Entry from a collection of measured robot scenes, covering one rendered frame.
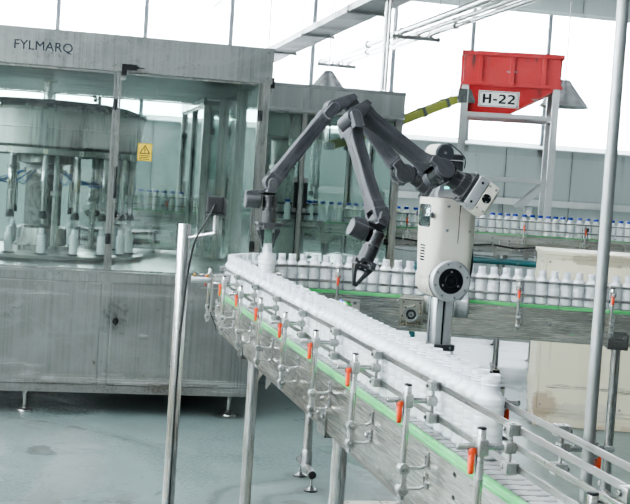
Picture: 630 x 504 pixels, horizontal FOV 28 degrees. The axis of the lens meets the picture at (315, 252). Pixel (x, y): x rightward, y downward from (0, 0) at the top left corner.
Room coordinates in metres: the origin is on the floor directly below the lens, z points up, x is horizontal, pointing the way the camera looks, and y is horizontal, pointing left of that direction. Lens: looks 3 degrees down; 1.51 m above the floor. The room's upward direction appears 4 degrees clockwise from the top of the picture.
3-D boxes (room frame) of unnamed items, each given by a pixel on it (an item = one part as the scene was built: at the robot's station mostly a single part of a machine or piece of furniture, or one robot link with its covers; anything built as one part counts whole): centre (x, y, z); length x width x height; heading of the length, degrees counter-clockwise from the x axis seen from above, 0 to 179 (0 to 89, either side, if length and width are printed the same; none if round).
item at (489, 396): (2.44, -0.36, 1.08); 0.06 x 0.06 x 0.17
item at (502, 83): (11.49, -1.67, 1.40); 0.92 x 0.72 x 2.80; 85
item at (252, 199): (4.87, 0.23, 1.47); 0.12 x 0.09 x 0.12; 103
